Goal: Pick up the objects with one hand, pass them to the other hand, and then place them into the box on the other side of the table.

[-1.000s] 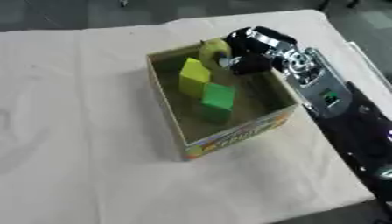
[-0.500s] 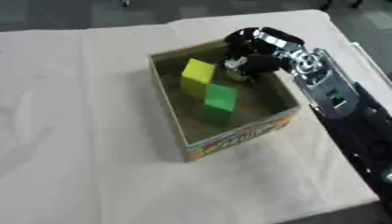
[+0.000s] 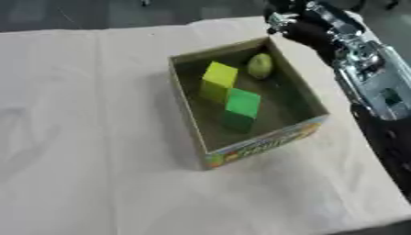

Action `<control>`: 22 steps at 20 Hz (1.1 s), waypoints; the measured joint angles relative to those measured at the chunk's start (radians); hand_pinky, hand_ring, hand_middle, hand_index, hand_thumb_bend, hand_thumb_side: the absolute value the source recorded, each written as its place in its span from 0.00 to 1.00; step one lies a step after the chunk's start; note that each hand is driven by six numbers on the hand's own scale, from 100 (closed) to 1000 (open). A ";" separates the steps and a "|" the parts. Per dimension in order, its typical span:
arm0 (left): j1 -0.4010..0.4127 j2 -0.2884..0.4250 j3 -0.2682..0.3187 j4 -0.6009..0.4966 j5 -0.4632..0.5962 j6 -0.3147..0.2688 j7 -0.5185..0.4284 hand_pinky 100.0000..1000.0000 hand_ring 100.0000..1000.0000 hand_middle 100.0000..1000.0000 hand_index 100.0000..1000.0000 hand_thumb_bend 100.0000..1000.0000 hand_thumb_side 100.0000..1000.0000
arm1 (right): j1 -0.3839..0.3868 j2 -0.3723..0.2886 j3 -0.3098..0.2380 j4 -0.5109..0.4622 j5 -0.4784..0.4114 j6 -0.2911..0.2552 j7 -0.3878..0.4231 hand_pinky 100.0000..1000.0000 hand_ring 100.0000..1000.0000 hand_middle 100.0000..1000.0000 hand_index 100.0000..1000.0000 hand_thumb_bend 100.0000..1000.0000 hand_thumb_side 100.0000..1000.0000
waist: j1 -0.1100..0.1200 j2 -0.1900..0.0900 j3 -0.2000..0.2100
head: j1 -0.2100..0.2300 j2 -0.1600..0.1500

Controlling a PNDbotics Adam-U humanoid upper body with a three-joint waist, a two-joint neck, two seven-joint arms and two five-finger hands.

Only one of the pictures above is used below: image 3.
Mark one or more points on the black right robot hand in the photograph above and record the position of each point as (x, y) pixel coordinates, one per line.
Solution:
(307, 32)

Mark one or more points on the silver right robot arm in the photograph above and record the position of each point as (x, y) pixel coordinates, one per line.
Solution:
(374, 91)

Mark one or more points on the open cardboard box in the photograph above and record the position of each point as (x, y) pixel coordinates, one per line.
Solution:
(251, 122)

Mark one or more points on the green toy fruit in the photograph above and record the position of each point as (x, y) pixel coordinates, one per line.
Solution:
(260, 66)

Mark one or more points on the yellow cube block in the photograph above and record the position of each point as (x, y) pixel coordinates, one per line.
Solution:
(218, 80)

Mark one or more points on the green cube block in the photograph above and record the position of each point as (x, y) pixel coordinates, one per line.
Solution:
(241, 110)

